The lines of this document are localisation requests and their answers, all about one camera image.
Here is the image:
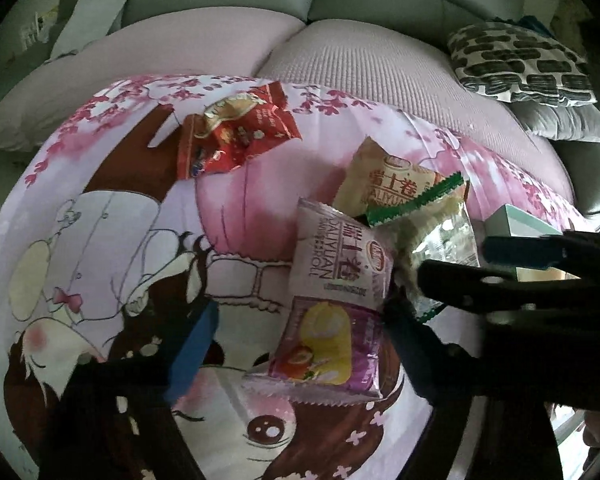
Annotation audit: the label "green edged clear cake pack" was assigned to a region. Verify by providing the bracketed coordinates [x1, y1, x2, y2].
[366, 172, 479, 323]

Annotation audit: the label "beige orange swiss roll pack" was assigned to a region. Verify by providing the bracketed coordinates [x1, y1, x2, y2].
[332, 138, 468, 226]

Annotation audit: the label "purple swiss roll pack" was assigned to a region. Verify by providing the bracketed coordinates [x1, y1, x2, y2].
[244, 198, 393, 405]

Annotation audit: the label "red gold candy pack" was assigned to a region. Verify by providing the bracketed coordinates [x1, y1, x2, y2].
[176, 81, 301, 180]

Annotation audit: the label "teal shallow cardboard tray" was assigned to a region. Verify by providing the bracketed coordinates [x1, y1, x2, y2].
[483, 205, 576, 282]

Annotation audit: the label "grey velvet pillow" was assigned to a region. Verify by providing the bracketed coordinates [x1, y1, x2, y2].
[509, 101, 600, 143]

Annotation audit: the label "pink anime print tablecloth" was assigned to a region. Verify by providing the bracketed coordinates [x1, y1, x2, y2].
[0, 75, 585, 479]

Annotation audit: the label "black white patterned pillow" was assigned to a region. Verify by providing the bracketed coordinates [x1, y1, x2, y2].
[448, 22, 597, 107]

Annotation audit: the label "pink sofa seat cover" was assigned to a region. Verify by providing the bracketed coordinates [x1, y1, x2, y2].
[0, 8, 574, 198]

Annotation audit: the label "light grey sofa cushion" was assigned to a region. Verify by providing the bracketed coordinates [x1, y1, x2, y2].
[46, 0, 128, 63]

